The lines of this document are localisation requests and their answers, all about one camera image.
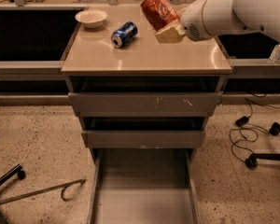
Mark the clear plastic water bottle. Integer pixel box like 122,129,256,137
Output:
268,44,280,63

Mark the metal hook rod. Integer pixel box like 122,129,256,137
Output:
0,178,86,205

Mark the grey open bottom drawer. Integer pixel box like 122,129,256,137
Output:
87,148,200,224

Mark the blue pepsi can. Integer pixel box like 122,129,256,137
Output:
111,21,138,49

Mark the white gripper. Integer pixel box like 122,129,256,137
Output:
155,0,213,44

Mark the black caster leg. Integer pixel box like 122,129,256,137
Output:
0,164,26,186

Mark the red coke can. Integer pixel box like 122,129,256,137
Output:
141,0,179,31

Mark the white bowl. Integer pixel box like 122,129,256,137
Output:
75,9,107,29

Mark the black floor cable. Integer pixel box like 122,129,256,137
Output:
228,91,280,163

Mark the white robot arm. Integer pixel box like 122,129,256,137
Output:
155,0,280,44

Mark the black office chair base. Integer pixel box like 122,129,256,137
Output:
244,120,280,169

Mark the grey middle drawer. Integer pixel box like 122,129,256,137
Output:
81,131,205,148

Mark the grey top drawer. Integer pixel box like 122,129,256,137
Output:
69,92,221,118

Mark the black power adapter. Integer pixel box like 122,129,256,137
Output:
235,116,249,127

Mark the grey drawer cabinet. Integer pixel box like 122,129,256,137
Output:
60,4,233,161

